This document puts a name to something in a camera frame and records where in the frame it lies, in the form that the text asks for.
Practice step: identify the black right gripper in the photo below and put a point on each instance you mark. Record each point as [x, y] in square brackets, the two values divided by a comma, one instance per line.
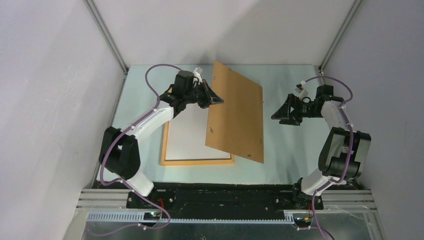
[283, 113]

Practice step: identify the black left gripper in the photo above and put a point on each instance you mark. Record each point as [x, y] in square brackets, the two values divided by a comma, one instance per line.
[209, 97]

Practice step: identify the brown cardboard backing board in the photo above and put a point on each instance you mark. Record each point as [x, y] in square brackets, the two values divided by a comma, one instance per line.
[236, 126]

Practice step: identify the colourful printed photo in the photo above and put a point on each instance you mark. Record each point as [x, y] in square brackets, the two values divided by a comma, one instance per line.
[186, 137]

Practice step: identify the orange wooden picture frame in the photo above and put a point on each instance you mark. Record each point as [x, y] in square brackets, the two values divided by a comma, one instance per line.
[164, 162]

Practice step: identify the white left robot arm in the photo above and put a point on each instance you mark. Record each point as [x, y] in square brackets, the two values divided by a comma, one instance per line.
[120, 152]

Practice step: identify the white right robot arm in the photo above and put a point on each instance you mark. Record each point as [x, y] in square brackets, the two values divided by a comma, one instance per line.
[345, 150]

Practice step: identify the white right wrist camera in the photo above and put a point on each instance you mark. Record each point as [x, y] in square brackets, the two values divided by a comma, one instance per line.
[300, 89]

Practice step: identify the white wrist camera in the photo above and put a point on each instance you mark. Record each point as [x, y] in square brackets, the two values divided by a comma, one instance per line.
[300, 89]
[197, 75]

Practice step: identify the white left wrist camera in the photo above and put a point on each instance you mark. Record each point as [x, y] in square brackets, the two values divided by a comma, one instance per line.
[197, 75]

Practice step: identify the aluminium front rail frame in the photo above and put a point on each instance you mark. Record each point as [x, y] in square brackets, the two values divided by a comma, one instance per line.
[348, 214]

